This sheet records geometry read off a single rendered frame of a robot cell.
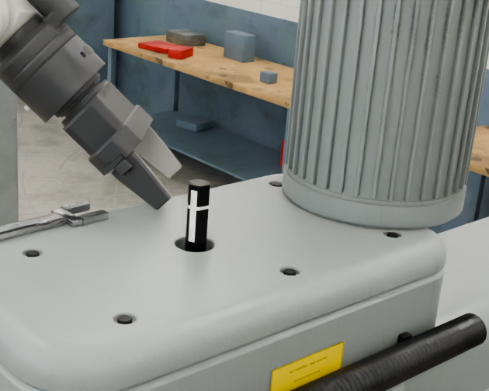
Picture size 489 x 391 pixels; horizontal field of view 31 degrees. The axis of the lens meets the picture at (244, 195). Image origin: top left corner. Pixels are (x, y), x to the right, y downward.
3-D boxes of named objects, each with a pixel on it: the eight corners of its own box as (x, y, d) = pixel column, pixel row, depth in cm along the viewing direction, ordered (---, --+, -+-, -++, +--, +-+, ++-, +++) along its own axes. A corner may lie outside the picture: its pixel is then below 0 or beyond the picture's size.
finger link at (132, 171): (154, 212, 91) (110, 169, 89) (175, 192, 90) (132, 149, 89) (151, 217, 89) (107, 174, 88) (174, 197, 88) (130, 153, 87)
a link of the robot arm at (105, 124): (107, 160, 101) (30, 84, 98) (167, 104, 98) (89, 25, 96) (84, 196, 89) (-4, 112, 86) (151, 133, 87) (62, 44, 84)
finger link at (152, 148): (185, 164, 99) (146, 124, 98) (165, 181, 100) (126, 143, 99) (186, 159, 101) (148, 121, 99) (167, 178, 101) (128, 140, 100)
